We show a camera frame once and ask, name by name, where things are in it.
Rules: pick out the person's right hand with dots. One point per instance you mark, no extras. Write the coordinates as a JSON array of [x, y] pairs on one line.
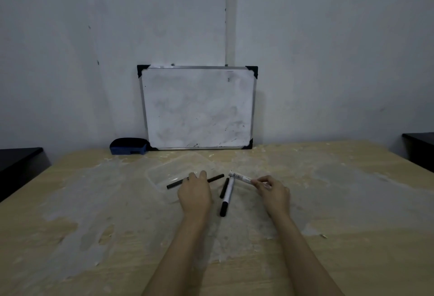
[[276, 197]]

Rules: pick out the black cabinet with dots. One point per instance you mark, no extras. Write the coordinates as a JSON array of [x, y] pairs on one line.
[[420, 150], [18, 170]]

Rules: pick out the person's left forearm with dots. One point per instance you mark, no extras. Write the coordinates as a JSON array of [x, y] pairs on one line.
[[179, 255]]

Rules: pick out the white marker with black cap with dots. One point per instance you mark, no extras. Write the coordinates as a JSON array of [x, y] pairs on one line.
[[227, 197]]

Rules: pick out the person's left fingers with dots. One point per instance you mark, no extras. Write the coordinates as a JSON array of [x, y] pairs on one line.
[[198, 176]]

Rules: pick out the short black marker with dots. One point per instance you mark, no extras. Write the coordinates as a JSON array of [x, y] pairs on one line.
[[224, 188]]

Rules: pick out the long black marker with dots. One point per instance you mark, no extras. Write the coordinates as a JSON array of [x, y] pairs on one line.
[[215, 179]]

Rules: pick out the person's right thumb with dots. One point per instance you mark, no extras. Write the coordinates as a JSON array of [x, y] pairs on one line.
[[260, 185]]

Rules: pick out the person's left hand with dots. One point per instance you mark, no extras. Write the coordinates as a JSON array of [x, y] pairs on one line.
[[194, 197]]

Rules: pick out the person's right forearm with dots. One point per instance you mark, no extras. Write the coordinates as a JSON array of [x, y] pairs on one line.
[[301, 255]]

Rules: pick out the white wall conduit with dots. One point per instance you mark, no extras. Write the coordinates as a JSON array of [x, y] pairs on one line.
[[231, 14]]

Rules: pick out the blue whiteboard eraser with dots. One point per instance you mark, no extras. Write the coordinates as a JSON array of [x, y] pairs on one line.
[[127, 146]]

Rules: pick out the clear plastic bag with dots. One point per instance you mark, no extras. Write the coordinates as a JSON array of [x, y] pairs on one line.
[[169, 172]]

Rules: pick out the whiteboard with metal frame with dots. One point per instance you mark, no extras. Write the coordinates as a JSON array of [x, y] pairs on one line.
[[198, 107]]

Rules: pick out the white marker with label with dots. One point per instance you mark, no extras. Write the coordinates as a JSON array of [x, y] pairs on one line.
[[240, 177]]

